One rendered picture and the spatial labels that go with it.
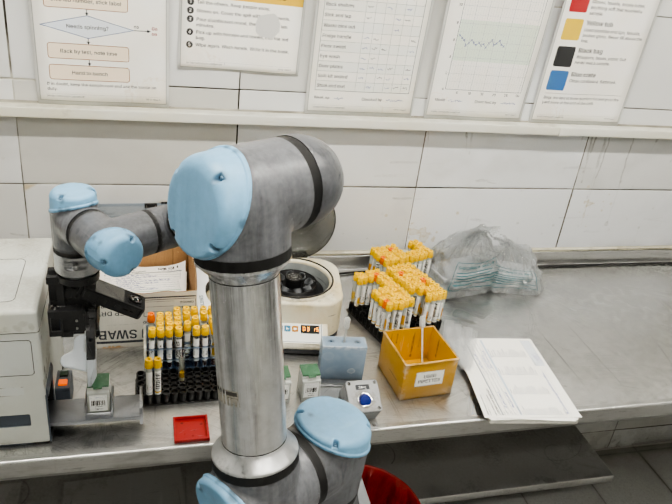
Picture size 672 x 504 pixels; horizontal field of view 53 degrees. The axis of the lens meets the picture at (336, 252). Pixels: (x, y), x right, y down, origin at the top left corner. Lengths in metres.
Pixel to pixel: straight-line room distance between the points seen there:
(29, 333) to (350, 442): 0.60
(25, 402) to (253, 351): 0.64
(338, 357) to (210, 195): 0.86
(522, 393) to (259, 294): 0.97
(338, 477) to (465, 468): 1.36
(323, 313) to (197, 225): 0.92
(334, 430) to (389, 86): 1.08
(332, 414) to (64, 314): 0.51
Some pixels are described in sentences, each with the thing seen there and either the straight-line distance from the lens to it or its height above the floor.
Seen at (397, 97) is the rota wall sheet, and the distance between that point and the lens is 1.86.
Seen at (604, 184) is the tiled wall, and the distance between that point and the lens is 2.28.
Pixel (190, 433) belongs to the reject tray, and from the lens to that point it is 1.43.
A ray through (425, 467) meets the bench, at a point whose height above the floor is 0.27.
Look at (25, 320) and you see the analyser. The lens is 1.27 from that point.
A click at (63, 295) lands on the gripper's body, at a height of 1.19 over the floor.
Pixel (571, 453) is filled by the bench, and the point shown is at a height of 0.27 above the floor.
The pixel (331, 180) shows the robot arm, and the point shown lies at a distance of 0.81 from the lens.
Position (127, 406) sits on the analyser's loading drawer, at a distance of 1.44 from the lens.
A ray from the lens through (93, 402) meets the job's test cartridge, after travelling 1.40.
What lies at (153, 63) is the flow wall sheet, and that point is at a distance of 1.72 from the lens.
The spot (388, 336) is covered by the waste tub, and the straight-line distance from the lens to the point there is 1.60.
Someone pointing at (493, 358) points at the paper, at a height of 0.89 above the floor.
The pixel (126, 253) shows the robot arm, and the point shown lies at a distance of 1.09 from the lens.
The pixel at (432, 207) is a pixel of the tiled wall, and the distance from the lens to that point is 2.03.
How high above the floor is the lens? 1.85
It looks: 28 degrees down
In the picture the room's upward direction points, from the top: 7 degrees clockwise
